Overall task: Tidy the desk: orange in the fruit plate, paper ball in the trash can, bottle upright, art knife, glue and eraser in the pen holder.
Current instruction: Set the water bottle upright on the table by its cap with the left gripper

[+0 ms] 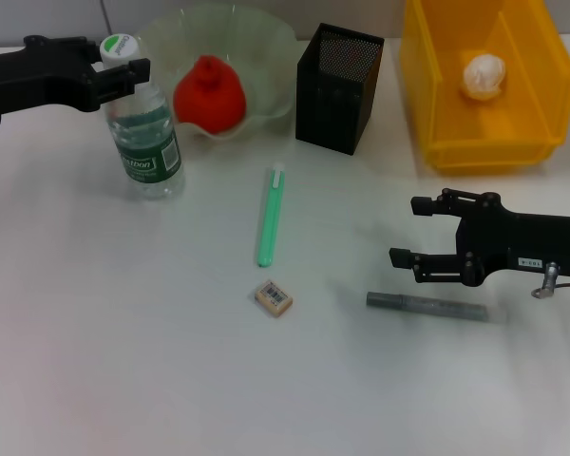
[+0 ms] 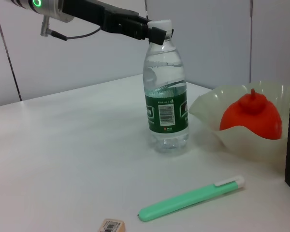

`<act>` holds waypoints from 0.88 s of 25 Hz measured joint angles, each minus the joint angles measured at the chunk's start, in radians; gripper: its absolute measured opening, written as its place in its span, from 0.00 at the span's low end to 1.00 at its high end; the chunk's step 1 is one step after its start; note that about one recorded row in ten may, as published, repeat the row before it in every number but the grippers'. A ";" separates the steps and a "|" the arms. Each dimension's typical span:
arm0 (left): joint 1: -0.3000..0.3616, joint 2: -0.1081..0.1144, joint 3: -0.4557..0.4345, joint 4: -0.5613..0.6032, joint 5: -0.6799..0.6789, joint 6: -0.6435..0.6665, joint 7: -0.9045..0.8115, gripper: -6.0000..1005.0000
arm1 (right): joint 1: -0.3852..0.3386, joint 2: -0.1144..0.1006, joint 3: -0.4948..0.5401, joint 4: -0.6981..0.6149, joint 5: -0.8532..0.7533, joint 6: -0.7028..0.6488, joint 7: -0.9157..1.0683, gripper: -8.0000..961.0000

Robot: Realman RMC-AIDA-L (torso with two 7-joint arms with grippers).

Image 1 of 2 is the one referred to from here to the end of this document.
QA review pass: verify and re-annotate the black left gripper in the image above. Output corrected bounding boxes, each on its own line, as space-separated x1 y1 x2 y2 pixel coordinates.
0 35 152 121

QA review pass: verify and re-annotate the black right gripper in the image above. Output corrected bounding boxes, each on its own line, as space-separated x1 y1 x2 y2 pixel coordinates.
389 188 570 289

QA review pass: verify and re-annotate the clear green-label water bottle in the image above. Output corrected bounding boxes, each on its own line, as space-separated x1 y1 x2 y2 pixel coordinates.
99 32 186 200

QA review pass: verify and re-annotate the red-orange fruit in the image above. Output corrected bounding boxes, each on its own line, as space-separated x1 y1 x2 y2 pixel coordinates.
173 55 247 135

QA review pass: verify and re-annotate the mint green pen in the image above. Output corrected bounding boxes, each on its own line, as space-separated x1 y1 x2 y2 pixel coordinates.
256 162 286 268

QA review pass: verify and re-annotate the white paper ball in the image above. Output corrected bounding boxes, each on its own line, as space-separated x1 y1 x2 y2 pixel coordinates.
462 52 509 101

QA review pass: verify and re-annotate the grey marker pen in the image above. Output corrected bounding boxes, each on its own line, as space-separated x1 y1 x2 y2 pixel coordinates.
365 291 509 327

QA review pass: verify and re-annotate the beige eraser with barcode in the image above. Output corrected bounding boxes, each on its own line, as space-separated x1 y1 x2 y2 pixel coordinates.
255 279 295 318

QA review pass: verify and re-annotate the black mesh pen holder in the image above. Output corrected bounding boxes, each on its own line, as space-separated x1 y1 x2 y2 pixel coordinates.
295 22 385 157

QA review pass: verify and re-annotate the green glass fruit plate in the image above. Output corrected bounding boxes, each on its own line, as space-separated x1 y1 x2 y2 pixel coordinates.
132 3 298 143

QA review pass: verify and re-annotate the yellow plastic bin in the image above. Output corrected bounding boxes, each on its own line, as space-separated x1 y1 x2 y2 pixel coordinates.
398 0 570 176

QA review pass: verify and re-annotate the right arm cable with connector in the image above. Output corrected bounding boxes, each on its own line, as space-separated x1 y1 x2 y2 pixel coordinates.
530 261 570 300

